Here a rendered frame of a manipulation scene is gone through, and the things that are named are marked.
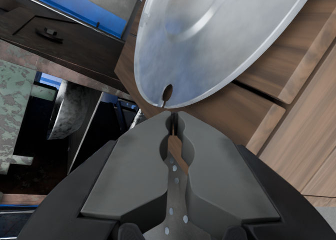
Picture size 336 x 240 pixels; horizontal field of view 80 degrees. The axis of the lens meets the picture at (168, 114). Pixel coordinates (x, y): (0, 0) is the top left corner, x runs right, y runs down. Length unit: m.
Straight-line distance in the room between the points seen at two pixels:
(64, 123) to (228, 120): 0.71
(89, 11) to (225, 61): 1.84
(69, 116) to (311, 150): 0.73
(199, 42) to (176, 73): 0.04
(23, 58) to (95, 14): 1.44
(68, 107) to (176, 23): 0.60
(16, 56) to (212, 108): 0.49
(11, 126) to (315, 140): 0.72
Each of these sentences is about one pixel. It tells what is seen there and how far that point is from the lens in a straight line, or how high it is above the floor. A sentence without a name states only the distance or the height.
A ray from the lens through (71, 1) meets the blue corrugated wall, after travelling 1.97.
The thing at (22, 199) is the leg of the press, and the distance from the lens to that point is 0.87.
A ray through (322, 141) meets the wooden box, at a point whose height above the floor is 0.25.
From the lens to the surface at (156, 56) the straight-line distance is 0.29.
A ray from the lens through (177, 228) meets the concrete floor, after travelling 0.77.
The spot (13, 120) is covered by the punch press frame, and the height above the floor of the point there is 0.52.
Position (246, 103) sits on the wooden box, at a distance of 0.16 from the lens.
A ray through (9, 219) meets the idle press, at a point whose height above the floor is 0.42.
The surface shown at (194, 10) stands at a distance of 0.24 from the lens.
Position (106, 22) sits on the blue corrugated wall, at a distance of 2.00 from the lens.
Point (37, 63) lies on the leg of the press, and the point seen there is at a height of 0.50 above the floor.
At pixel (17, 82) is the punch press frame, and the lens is 0.68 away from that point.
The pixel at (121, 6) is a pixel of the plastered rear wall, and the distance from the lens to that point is 2.03.
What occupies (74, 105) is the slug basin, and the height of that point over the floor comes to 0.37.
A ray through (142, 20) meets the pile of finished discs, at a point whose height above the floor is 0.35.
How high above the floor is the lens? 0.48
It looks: 32 degrees down
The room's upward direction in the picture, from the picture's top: 73 degrees counter-clockwise
